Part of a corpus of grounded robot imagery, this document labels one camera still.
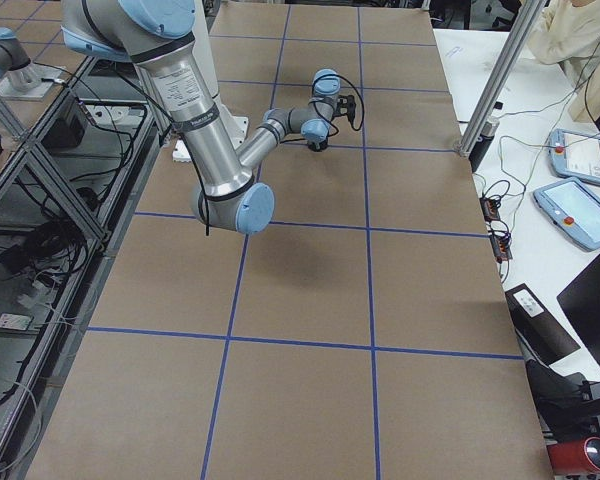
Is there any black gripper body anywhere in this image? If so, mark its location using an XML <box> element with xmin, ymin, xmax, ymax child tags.
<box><xmin>335</xmin><ymin>95</ymin><xmax>356</xmax><ymax>115</ymax></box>

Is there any black box with label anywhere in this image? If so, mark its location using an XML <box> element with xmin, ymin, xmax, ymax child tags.
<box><xmin>505</xmin><ymin>284</ymin><xmax>580</xmax><ymax>364</ymax></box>

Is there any red cylindrical bottle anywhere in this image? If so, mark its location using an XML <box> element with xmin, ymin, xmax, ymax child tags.
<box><xmin>547</xmin><ymin>437</ymin><xmax>600</xmax><ymax>476</ymax></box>

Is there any aluminium side frame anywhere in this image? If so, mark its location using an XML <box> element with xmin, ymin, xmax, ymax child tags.
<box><xmin>0</xmin><ymin>54</ymin><xmax>161</xmax><ymax>474</ymax></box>

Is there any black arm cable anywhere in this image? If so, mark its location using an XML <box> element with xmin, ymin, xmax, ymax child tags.
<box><xmin>309</xmin><ymin>72</ymin><xmax>365</xmax><ymax>143</ymax></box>

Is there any teach pendant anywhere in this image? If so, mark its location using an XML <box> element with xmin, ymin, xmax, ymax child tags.
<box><xmin>547</xmin><ymin>129</ymin><xmax>600</xmax><ymax>186</ymax></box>
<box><xmin>533</xmin><ymin>177</ymin><xmax>600</xmax><ymax>251</ymax></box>

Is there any aluminium frame post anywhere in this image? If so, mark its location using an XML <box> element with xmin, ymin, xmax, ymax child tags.
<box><xmin>456</xmin><ymin>0</ymin><xmax>545</xmax><ymax>158</ymax></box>

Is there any person in cream sweater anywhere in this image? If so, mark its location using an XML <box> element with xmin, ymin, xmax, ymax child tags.
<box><xmin>526</xmin><ymin>0</ymin><xmax>600</xmax><ymax>87</ymax></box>

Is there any upper teach pendant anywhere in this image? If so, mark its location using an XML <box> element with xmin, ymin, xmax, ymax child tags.
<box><xmin>547</xmin><ymin>129</ymin><xmax>600</xmax><ymax>186</ymax></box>

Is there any brown paper table cover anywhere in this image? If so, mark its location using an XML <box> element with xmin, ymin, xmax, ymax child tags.
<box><xmin>27</xmin><ymin>3</ymin><xmax>552</xmax><ymax>479</ymax></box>

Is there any lower teach pendant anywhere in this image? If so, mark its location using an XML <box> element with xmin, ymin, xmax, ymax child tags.
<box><xmin>533</xmin><ymin>177</ymin><xmax>600</xmax><ymax>251</ymax></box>

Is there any black mesh pen cup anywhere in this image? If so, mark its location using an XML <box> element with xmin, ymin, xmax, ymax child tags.
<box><xmin>307</xmin><ymin>140</ymin><xmax>329</xmax><ymax>152</ymax></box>

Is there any smartphone on lower shelf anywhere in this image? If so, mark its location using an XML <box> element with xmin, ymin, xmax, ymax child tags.
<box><xmin>0</xmin><ymin>313</ymin><xmax>32</xmax><ymax>331</ymax></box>

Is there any orange black connector block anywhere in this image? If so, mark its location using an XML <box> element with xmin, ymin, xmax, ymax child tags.
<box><xmin>479</xmin><ymin>197</ymin><xmax>501</xmax><ymax>222</ymax></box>

